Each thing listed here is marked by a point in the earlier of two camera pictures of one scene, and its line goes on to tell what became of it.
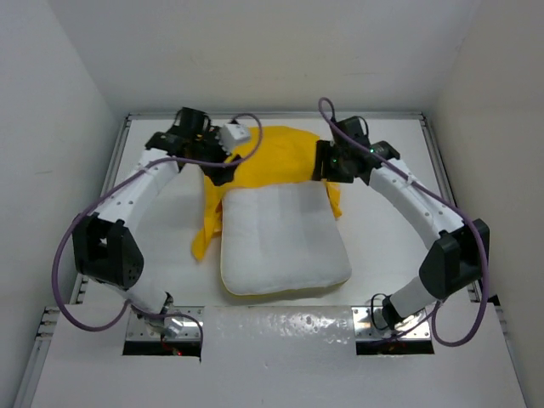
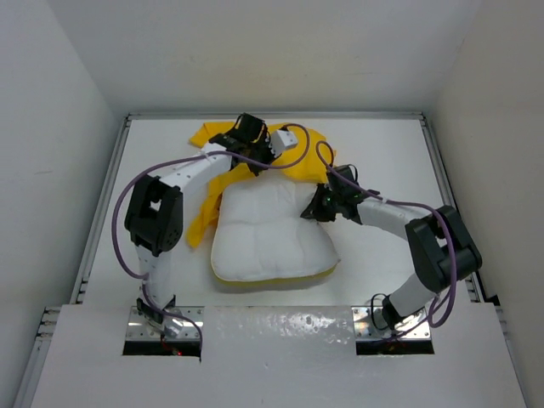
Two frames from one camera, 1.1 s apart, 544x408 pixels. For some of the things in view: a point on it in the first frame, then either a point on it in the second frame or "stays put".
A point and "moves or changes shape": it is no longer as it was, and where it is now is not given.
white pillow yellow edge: x=282 y=239 moves or changes shape
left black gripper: x=220 y=175 → x=265 y=142
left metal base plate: x=166 y=327 stays put
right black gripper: x=325 y=148 → x=314 y=210
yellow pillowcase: x=273 y=155 moves or changes shape
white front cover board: x=271 y=357 stays put
